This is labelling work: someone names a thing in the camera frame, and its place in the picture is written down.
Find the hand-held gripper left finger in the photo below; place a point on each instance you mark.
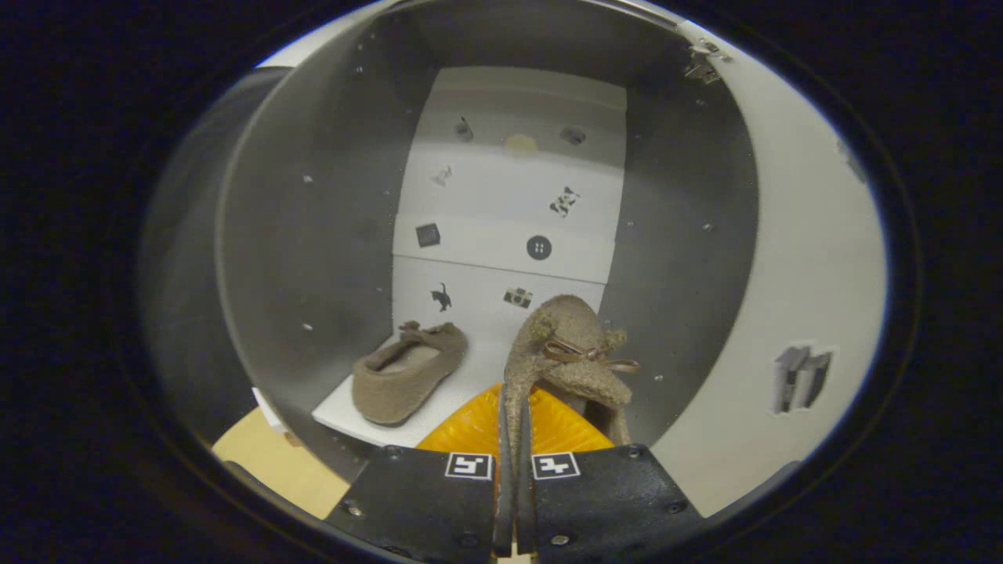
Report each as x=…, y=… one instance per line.
x=503, y=509

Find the grey shoe cabinet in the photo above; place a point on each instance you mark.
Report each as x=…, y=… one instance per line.
x=313, y=235

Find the brown fuzzy shoe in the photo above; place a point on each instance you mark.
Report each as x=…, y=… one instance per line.
x=384, y=392
x=564, y=329

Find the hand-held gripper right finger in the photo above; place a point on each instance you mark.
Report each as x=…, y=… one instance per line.
x=526, y=509

